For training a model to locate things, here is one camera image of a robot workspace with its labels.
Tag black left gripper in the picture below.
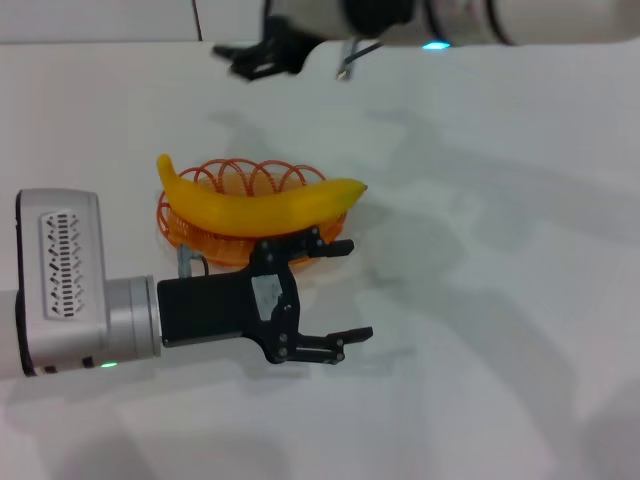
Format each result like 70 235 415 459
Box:
156 226 375 366

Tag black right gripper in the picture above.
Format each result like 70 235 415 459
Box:
211 16 327 83

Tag yellow banana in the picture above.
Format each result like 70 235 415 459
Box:
156 153 370 239

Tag orange plastic wire basket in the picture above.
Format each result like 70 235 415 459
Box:
156 158 350 269

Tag right gripper cable with plug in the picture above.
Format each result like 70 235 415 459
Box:
335 37 386 82

